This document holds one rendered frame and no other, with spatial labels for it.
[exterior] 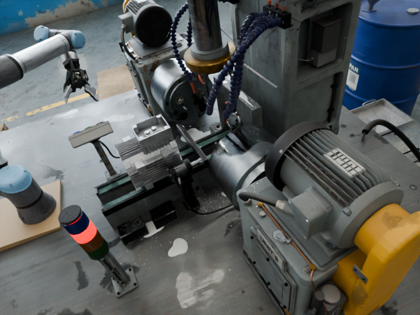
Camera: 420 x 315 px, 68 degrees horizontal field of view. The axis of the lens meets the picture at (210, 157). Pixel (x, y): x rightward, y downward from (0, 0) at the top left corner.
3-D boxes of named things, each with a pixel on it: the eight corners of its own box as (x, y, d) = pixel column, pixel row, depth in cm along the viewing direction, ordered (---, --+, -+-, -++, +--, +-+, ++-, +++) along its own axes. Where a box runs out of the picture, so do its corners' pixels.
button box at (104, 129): (114, 132, 135) (108, 120, 135) (113, 131, 129) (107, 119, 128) (75, 148, 131) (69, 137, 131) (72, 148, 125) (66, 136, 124)
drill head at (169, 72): (190, 82, 172) (180, 39, 154) (222, 115, 147) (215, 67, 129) (148, 99, 166) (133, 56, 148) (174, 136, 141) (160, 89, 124)
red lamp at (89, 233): (94, 220, 88) (87, 212, 85) (99, 237, 84) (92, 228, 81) (73, 230, 87) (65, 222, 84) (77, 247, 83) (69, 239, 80)
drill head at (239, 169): (257, 150, 127) (254, 100, 109) (329, 224, 99) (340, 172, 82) (203, 177, 121) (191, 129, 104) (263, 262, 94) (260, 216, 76)
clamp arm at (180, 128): (210, 163, 114) (183, 127, 131) (209, 157, 112) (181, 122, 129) (202, 167, 113) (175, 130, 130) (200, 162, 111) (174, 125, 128)
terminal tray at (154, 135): (164, 127, 121) (160, 112, 116) (175, 142, 114) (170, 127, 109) (136, 140, 118) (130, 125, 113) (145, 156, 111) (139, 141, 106)
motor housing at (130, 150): (170, 149, 135) (159, 115, 121) (188, 177, 122) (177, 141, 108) (127, 169, 130) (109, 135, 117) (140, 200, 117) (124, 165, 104)
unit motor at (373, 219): (308, 208, 101) (322, 102, 71) (395, 297, 79) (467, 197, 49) (241, 246, 95) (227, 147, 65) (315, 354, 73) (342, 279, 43)
